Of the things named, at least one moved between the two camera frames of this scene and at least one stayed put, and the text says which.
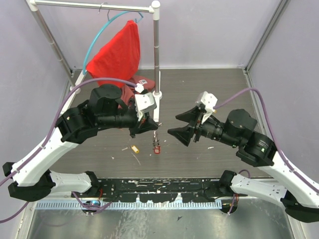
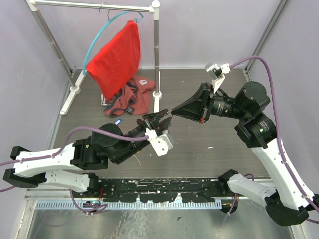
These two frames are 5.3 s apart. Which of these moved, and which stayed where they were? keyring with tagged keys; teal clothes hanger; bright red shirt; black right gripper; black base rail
Moved: keyring with tagged keys; black right gripper
Stayed: bright red shirt; black base rail; teal clothes hanger
